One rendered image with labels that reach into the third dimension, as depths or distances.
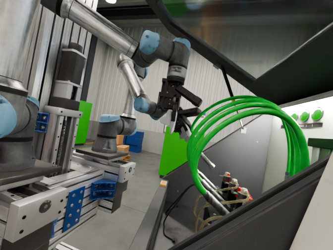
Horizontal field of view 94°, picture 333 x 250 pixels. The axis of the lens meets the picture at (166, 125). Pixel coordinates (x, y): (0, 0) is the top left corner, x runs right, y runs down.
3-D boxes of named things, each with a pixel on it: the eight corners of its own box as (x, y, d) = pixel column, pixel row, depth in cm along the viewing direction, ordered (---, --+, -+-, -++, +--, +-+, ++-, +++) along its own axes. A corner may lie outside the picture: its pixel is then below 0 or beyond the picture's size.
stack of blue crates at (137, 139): (111, 147, 692) (116, 120, 695) (117, 146, 739) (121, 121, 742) (136, 153, 659) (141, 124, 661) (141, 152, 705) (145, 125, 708)
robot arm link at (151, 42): (134, 57, 61) (159, 67, 66) (144, 46, 51) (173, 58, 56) (138, 38, 61) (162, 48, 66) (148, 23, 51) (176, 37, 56)
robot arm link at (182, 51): (167, 41, 63) (184, 49, 67) (162, 68, 63) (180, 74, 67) (177, 32, 56) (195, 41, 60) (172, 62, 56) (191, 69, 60)
